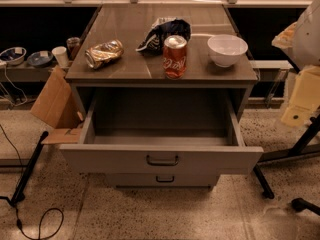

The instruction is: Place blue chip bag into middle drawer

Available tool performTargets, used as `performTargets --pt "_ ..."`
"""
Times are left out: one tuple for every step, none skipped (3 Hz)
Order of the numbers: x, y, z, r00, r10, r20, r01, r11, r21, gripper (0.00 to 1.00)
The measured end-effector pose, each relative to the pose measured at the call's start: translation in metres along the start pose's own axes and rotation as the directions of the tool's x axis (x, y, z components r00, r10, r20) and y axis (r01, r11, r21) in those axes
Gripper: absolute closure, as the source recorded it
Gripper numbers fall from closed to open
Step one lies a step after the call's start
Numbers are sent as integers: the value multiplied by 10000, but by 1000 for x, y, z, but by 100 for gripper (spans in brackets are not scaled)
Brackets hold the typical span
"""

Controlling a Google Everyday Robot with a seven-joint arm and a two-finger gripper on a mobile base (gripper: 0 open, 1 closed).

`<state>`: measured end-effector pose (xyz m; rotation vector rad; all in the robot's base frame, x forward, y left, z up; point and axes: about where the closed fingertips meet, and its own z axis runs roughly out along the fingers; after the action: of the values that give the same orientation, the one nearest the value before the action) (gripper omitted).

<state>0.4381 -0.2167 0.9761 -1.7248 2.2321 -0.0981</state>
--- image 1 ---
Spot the white paper cup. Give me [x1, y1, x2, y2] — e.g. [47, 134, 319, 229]
[52, 46, 69, 68]

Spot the white bowl on shelf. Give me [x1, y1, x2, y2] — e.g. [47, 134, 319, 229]
[0, 47, 26, 66]

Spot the grey drawer cabinet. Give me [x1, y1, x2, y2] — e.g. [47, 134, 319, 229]
[65, 3, 259, 189]

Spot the crushed gold can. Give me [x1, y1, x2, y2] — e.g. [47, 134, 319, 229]
[85, 39, 124, 70]

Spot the cardboard box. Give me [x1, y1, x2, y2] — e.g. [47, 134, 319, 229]
[31, 66, 83, 145]

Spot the black caster foot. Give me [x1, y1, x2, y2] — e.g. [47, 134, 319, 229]
[291, 198, 320, 216]

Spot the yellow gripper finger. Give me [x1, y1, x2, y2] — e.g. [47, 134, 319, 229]
[281, 65, 320, 127]

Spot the bottom drawer front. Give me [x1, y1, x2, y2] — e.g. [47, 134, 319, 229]
[106, 174, 219, 188]

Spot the white cable on shelf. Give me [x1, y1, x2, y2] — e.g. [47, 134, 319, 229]
[0, 63, 29, 108]

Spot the brown glass jar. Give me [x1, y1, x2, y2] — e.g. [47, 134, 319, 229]
[66, 37, 80, 60]

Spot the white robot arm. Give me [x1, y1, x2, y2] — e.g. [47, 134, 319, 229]
[272, 0, 320, 127]

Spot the blue bowl on shelf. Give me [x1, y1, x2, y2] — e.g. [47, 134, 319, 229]
[27, 51, 53, 68]

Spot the black stand leg right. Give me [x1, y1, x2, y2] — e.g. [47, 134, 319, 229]
[253, 114, 320, 199]

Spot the open middle drawer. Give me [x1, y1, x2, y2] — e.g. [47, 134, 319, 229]
[61, 93, 262, 176]

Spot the red soda can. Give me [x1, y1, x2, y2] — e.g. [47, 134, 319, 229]
[163, 35, 187, 79]

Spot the blue chip bag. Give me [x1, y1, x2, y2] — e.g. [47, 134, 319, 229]
[136, 17, 191, 54]

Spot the black stand leg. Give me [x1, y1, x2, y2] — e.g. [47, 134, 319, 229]
[253, 114, 320, 199]
[10, 131, 49, 207]

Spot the black stand leg left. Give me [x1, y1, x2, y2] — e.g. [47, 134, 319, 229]
[10, 131, 49, 207]

